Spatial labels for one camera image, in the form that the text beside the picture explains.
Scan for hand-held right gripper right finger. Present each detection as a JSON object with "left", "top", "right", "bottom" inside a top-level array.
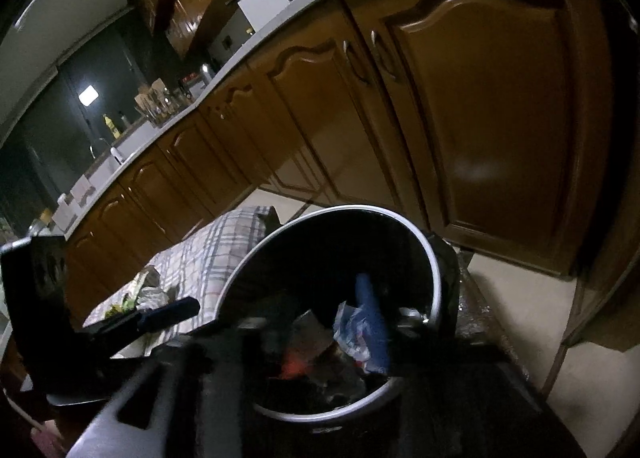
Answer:
[{"left": 352, "top": 273, "right": 586, "bottom": 458}]

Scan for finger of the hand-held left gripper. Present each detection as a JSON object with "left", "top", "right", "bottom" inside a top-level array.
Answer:
[{"left": 82, "top": 295, "right": 201, "bottom": 339}]

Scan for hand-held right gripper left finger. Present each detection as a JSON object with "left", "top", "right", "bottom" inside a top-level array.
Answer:
[{"left": 67, "top": 330, "right": 253, "bottom": 458}]

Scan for blue white wrapper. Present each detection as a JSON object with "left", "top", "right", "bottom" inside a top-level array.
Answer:
[{"left": 332, "top": 300, "right": 382, "bottom": 374}]

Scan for orange snack packet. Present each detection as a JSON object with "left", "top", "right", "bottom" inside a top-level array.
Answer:
[{"left": 279, "top": 348, "right": 312, "bottom": 380}]

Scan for black white-rimmed trash bin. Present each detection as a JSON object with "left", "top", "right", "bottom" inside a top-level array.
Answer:
[{"left": 215, "top": 204, "right": 468, "bottom": 426}]

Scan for white foam fruit net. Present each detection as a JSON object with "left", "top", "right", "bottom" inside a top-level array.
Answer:
[{"left": 137, "top": 285, "right": 174, "bottom": 313}]

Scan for checked tablecloth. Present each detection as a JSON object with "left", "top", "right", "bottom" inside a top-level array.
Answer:
[{"left": 82, "top": 205, "right": 278, "bottom": 339}]

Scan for white container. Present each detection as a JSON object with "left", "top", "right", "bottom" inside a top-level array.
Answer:
[
  {"left": 70, "top": 177, "right": 94, "bottom": 205},
  {"left": 51, "top": 193, "right": 76, "bottom": 230}
]

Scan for dark kitchen window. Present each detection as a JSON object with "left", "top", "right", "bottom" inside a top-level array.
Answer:
[{"left": 0, "top": 28, "right": 166, "bottom": 234}]

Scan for wooden utensil holder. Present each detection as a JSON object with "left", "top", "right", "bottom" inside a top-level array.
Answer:
[{"left": 134, "top": 79, "right": 177, "bottom": 127}]

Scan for wooden lower cabinets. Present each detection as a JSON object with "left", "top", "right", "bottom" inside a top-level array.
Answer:
[{"left": 65, "top": 0, "right": 640, "bottom": 324}]

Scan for white kitchen countertop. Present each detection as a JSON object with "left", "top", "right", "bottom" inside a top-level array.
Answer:
[{"left": 50, "top": 0, "right": 471, "bottom": 239}]

